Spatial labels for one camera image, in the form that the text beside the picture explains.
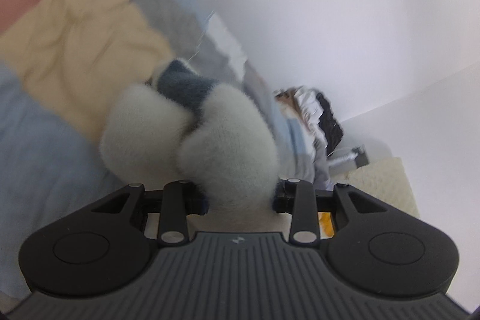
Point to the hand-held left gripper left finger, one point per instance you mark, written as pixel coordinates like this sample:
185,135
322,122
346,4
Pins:
176,200

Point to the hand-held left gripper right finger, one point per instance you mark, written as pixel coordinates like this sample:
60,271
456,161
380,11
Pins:
279,200

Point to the small yellow object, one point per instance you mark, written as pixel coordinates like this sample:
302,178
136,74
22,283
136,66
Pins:
325,225

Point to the pile of crumpled clothes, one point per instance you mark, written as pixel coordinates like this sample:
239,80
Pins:
315,113

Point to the cream blue striped fleece sweater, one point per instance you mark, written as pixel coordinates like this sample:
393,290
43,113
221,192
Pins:
221,147

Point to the silver metal object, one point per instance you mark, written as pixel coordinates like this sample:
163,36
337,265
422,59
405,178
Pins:
348,158

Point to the pastel patchwork quilt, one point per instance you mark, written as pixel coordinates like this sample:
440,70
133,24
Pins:
75,42

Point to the cream textured rug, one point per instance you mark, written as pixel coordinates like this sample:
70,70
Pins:
382,188

